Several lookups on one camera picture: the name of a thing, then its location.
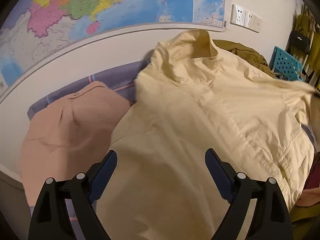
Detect cream yellow jacket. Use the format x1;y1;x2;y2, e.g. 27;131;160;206
97;30;319;239

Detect yellow-green hanging clothes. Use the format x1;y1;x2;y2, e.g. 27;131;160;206
289;5;319;89

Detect pink folded garment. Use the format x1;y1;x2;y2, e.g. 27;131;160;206
20;81;131;206

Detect teal perforated plastic stool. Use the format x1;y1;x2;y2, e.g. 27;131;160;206
270;46;303;81

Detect purple plaid bed sheet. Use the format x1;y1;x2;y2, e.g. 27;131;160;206
27;59;150;120

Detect olive brown garment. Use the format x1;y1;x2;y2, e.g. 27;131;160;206
213;40;276;78

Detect black handbag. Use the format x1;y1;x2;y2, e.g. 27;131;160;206
289;30;310;54

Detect white wall socket panel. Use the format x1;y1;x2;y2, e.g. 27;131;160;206
230;4;263;33

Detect colourful wall map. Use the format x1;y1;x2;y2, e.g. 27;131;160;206
1;0;225;89

